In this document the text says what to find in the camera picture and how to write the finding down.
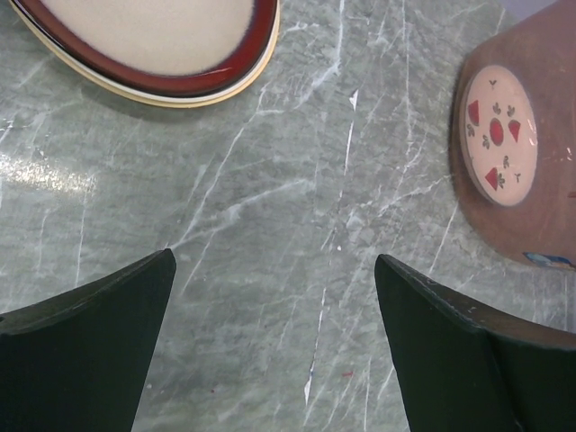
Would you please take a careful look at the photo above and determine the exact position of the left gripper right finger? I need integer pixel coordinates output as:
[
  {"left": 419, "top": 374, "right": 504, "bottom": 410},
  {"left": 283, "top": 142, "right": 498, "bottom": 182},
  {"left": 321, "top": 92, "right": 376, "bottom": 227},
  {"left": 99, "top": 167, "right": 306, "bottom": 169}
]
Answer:
[{"left": 374, "top": 255, "right": 575, "bottom": 431}]

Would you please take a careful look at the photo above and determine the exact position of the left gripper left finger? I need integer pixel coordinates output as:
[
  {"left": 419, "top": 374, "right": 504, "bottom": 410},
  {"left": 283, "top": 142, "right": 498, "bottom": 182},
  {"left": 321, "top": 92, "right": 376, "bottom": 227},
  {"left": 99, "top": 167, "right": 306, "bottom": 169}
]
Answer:
[{"left": 1, "top": 249, "right": 176, "bottom": 431}]

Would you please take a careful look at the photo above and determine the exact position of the white watermelon pattern plate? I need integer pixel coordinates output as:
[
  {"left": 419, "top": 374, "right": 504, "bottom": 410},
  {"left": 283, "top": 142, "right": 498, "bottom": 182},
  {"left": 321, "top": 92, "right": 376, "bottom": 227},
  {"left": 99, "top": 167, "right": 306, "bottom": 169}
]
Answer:
[{"left": 458, "top": 65, "right": 538, "bottom": 207}]

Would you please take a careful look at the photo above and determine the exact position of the red rimmed cream plate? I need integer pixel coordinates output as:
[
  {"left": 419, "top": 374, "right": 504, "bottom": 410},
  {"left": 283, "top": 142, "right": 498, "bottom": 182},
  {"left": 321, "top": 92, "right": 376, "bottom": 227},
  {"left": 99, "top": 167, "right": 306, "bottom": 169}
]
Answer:
[{"left": 8, "top": 0, "right": 277, "bottom": 96}]

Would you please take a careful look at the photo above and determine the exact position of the translucent pink plastic bin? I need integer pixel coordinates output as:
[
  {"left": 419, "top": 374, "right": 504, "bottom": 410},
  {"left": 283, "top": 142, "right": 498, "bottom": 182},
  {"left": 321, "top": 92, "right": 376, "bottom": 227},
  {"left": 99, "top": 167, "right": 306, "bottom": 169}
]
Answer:
[{"left": 450, "top": 1, "right": 575, "bottom": 270}]

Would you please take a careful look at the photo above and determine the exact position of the plain cream plate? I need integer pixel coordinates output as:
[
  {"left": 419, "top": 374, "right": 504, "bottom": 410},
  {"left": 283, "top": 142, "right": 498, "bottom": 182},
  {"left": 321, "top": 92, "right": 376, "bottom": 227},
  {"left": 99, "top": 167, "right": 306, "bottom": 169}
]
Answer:
[{"left": 11, "top": 8, "right": 282, "bottom": 109}]

